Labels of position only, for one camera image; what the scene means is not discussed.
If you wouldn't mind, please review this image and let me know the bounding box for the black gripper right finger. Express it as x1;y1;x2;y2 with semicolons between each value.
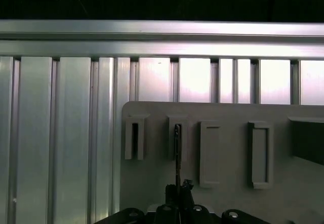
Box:
181;178;269;224

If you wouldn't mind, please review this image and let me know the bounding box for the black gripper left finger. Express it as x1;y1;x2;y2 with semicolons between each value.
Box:
93;183;179;224

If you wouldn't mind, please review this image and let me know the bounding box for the blue RAM stick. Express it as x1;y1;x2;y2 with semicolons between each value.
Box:
173;123;182;224

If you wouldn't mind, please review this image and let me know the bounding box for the grey parts rack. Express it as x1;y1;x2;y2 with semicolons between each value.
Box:
118;101;324;224

